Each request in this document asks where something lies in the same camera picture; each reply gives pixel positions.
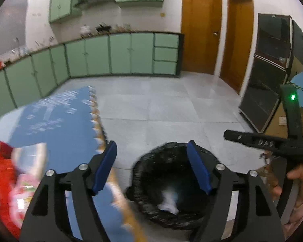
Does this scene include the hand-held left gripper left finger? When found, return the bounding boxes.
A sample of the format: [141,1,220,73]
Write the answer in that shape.
[20,140,118,242]

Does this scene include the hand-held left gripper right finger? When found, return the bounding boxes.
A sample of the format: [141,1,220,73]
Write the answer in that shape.
[186,140,286,242]

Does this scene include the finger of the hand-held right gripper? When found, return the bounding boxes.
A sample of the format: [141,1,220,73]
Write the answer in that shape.
[224,130,281,154]

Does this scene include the black-bagged trash bin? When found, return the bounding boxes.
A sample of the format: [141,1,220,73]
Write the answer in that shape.
[126,142,233,231]

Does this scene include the person's right hand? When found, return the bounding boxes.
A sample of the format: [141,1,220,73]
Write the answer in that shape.
[270,163,303,207]

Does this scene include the cardboard box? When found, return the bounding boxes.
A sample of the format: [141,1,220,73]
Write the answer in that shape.
[264,101,303,139]

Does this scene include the crumpled white paper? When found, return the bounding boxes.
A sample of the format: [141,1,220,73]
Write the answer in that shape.
[159,190,180,213]

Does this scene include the black glass-front cabinet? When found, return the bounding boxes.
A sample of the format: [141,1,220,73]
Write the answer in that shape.
[239,13,303,134]

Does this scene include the blue printed tablecloth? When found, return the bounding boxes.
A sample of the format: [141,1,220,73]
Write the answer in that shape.
[0,86,147,242]

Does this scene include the brown wooden door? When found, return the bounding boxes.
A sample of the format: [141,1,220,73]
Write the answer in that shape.
[181,0,223,75]
[220,0,254,94]

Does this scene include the red snack wrapper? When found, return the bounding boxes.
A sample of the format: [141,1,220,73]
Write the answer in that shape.
[0,141,22,239]

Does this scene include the green lower kitchen cabinets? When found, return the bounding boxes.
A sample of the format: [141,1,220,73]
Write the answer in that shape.
[0,31,185,126]

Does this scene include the range hood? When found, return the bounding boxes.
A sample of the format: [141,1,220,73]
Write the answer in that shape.
[73,0,117,9]

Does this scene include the grey window blind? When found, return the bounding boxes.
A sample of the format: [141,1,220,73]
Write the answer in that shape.
[0,0,32,58]

